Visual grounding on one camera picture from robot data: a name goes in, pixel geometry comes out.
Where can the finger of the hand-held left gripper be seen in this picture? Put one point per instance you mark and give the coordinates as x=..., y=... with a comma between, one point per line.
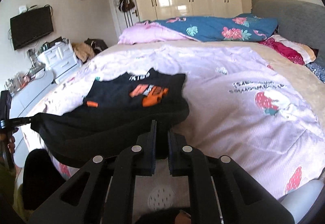
x=24, y=120

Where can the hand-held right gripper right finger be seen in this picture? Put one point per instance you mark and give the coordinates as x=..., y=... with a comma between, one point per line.
x=170, y=153

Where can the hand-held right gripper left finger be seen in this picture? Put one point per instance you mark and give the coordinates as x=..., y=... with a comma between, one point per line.
x=153, y=147

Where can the black sweater with orange patches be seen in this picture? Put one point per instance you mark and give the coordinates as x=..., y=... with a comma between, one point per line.
x=114, y=94

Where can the person's left forearm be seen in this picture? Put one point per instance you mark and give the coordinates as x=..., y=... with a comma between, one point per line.
x=7, y=188

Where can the tan clothes pile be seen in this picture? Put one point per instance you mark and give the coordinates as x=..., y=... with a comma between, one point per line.
x=82, y=51

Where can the person's left hand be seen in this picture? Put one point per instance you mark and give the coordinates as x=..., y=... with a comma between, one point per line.
x=11, y=144

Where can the desk clutter items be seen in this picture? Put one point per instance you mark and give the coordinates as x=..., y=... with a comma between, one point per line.
x=17, y=83

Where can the white rounded desk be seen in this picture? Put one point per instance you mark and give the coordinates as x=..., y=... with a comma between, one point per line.
x=28, y=92

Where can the dark cloth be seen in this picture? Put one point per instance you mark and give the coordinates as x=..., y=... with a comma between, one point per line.
x=40, y=178

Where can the person's dark clothing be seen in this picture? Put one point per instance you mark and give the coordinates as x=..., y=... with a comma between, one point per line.
x=165, y=216

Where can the white drawer chest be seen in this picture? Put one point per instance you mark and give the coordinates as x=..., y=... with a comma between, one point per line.
x=61, y=59

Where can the black box on chest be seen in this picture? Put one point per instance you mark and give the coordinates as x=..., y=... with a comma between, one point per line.
x=54, y=40

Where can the dark bag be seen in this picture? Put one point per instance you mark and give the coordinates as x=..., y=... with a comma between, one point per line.
x=97, y=45

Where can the pink folded blanket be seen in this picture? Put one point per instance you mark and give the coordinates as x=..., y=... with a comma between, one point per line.
x=144, y=33

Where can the blue floral duvet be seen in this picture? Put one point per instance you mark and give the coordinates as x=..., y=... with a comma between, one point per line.
x=215, y=28

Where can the white door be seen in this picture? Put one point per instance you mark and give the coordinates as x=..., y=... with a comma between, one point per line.
x=114, y=21

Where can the white bed footboard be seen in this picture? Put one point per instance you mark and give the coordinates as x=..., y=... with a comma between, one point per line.
x=299, y=201

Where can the black striped hanging handbag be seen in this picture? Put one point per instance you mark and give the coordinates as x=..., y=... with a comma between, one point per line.
x=122, y=4

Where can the dark brown hanging handbag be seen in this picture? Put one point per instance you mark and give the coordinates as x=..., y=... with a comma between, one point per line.
x=130, y=2

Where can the white hanging handbag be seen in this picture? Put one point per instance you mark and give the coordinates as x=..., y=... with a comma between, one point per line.
x=116, y=0

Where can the red and cream pillow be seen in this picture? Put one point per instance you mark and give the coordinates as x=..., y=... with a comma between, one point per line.
x=284, y=48

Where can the blue patterned pillow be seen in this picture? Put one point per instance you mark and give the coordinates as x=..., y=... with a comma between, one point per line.
x=317, y=71

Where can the grey padded headboard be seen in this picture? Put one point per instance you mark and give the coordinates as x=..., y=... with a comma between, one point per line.
x=297, y=18

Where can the black wall television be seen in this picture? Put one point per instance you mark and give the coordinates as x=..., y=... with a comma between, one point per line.
x=31, y=27

